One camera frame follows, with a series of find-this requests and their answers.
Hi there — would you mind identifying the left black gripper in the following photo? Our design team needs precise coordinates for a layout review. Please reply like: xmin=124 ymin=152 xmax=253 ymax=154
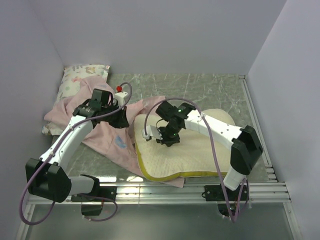
xmin=102 ymin=102 xmax=130 ymax=129

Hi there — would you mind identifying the pink pillowcase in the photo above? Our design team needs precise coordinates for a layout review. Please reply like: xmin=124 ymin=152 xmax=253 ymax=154
xmin=44 ymin=75 xmax=185 ymax=189

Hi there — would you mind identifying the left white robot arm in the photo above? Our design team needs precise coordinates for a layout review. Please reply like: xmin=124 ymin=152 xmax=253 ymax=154
xmin=24 ymin=87 xmax=132 ymax=203

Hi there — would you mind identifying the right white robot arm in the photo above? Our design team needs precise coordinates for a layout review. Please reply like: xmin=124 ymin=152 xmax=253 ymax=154
xmin=155 ymin=100 xmax=264 ymax=200

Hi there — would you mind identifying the white patterned pillow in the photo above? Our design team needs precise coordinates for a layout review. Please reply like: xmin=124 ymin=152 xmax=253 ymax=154
xmin=41 ymin=64 xmax=114 ymax=136

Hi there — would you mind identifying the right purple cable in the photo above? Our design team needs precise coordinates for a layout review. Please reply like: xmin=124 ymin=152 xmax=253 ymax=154
xmin=144 ymin=96 xmax=250 ymax=223

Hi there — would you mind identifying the purple cable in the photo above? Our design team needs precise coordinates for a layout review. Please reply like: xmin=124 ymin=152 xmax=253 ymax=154
xmin=144 ymin=96 xmax=250 ymax=223
xmin=20 ymin=82 xmax=133 ymax=226

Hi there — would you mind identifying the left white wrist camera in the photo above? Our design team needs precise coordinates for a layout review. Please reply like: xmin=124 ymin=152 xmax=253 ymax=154
xmin=113 ymin=85 xmax=129 ymax=107

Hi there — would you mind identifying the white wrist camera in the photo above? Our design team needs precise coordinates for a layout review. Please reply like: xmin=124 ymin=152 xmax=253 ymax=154
xmin=141 ymin=125 xmax=163 ymax=141
xmin=113 ymin=85 xmax=129 ymax=107

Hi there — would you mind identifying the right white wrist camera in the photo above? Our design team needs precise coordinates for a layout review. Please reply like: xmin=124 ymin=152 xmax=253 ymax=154
xmin=141 ymin=125 xmax=163 ymax=141

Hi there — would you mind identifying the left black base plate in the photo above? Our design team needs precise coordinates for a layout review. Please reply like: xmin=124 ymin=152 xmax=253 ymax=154
xmin=71 ymin=186 xmax=117 ymax=202

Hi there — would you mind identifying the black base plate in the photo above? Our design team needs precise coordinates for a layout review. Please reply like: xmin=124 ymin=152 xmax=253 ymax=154
xmin=71 ymin=186 xmax=117 ymax=202
xmin=201 ymin=185 xmax=249 ymax=202

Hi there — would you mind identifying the aluminium mounting rail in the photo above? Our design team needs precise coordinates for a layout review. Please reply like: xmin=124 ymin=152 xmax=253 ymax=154
xmin=27 ymin=181 xmax=292 ymax=206

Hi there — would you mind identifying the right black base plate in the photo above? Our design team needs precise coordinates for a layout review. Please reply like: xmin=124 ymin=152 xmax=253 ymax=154
xmin=201 ymin=185 xmax=249 ymax=202

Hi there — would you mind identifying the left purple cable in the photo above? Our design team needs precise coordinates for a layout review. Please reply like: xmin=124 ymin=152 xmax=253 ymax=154
xmin=20 ymin=82 xmax=133 ymax=226

